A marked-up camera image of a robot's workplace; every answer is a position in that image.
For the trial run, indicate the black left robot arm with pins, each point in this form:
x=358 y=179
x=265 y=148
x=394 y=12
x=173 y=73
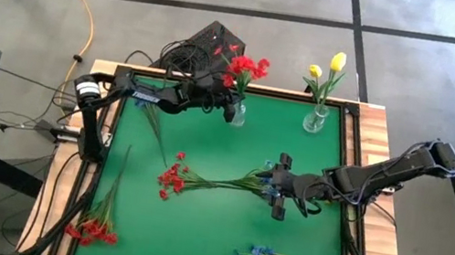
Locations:
x=145 y=94

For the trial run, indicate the black computer tower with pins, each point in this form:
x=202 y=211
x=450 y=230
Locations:
x=210 y=36

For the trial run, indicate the green table mat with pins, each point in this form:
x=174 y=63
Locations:
x=202 y=225

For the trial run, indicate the black aluminium table frame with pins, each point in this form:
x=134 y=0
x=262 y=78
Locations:
x=284 y=95

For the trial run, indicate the yellow artificial tulip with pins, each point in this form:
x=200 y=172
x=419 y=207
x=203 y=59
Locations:
x=339 y=63
x=315 y=71

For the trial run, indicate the red artificial flower bunch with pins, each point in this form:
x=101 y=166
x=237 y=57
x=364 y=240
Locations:
x=174 y=181
x=96 y=231
x=244 y=65

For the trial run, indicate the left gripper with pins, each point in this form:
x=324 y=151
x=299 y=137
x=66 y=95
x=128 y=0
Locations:
x=202 y=95

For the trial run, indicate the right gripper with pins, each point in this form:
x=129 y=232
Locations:
x=301 y=186

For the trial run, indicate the black desk base bar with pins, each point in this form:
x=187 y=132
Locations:
x=7 y=171

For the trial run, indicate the clear bulbous glass vase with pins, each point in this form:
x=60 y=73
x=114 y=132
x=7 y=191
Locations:
x=314 y=122

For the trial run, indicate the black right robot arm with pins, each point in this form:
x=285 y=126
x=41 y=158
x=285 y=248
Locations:
x=386 y=177

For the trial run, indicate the clear ribbed glass vase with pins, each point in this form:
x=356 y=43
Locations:
x=238 y=117

